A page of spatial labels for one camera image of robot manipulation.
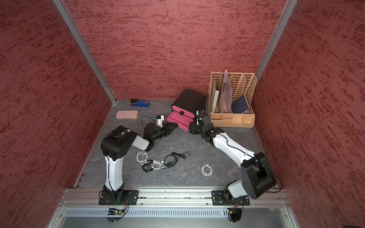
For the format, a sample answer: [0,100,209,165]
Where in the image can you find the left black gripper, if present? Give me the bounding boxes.
[151,123,178,141]

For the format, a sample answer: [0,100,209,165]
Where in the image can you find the black pink drawer cabinet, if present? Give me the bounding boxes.
[171,89,207,120]

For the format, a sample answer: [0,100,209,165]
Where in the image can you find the white earphones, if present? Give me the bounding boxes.
[136,151,148,165]
[151,160,163,170]
[198,164,213,176]

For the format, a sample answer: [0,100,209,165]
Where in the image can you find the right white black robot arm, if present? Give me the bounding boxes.
[189,113,283,203]

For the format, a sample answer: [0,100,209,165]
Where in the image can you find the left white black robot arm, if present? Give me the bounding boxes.
[100,123,178,202]

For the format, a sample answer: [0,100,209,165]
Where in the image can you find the black earphones right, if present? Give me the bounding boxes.
[162,151,191,169]

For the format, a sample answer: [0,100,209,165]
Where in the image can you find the black earphones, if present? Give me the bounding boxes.
[142,160,154,173]
[162,151,191,169]

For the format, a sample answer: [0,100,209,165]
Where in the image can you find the black earphones left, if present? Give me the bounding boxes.
[142,160,154,173]

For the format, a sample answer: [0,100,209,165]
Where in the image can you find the translucent plastic folder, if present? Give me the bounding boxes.
[220,69,232,113]

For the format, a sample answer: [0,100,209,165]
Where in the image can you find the dark blue notebook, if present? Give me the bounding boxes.
[231,95,249,114]

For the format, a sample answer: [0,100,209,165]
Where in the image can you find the beige file organizer rack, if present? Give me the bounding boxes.
[207,72,257,128]

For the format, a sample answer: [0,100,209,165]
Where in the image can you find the blue black stapler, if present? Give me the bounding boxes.
[130,99,150,107]

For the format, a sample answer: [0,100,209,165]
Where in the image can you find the pink pencil case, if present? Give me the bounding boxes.
[116,110,139,119]

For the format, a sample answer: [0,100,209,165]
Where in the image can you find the beige cardboard folder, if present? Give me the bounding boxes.
[211,72,223,113]

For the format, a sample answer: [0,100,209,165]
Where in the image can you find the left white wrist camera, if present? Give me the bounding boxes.
[155,115,164,128]

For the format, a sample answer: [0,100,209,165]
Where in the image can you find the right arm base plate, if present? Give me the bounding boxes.
[211,191,250,206]

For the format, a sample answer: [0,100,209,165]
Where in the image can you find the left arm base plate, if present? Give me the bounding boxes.
[98,189,139,206]

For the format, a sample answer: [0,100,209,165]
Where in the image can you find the aluminium mounting rail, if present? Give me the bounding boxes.
[58,187,291,208]

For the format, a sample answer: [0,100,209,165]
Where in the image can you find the white perforated cable tray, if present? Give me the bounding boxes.
[64,208,229,219]

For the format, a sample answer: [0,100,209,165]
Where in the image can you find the right aluminium corner post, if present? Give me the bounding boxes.
[255,0,298,80]

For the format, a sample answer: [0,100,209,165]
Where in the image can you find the aluminium corner post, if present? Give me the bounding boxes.
[53,0,117,105]
[255,0,298,80]

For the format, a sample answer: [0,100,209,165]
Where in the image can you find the left aluminium corner post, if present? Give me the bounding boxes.
[53,0,117,105]

